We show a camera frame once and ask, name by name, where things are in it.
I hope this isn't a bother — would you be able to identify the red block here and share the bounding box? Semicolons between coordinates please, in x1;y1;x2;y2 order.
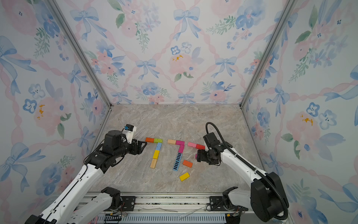
195;144;205;150

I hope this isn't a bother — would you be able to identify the orange block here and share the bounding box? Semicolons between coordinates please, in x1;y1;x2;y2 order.
145;138;154;143
182;160;193;168

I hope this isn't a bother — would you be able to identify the light pink block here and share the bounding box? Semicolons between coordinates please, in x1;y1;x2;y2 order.
187;142;197;148

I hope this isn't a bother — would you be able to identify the green block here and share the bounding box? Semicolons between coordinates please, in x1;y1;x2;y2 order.
153;138;163;143

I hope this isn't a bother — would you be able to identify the yellow block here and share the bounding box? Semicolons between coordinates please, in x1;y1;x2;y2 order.
153;150;160;160
180;172;190;181

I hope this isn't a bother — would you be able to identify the light blue block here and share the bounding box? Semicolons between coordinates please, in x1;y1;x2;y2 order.
155;142;162;152

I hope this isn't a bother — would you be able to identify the striped natural wood block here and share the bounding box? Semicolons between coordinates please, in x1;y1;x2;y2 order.
150;159;158;169

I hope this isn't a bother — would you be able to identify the blue slotted block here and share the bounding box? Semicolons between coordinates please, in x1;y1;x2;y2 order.
173;161;180;171
176;152;182;162

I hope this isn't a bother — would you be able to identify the tan wooden block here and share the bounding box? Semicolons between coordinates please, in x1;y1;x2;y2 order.
167;139;176;145

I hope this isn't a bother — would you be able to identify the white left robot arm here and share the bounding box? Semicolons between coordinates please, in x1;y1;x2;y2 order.
26;124;147;224

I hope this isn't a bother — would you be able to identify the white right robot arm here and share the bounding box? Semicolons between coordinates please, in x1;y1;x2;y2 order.
196;133;289;222

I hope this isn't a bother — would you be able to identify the yellow block front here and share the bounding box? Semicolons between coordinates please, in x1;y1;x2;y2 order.
180;172;190;181

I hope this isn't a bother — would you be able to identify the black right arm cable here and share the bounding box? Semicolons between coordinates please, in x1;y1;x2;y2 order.
205;121;290;221

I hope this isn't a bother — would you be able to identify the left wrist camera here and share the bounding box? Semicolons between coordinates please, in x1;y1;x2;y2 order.
123;124;137;144

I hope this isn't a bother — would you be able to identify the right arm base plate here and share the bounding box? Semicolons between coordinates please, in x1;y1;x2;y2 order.
206;196;241;213

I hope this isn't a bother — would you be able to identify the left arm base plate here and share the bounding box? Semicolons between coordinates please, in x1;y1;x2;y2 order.
119;196;136;212

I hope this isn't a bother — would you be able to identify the aluminium front rail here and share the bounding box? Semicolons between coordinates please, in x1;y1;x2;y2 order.
53;192;293;224

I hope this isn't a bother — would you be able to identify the aluminium left corner post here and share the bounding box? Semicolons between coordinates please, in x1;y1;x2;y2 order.
46;0;112;108

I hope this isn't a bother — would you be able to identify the aluminium corner post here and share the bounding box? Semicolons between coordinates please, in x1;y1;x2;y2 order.
240;0;297;108
46;0;112;108

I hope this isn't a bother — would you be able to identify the aluminium right corner post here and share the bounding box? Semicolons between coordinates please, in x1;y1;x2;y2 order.
240;0;297;108

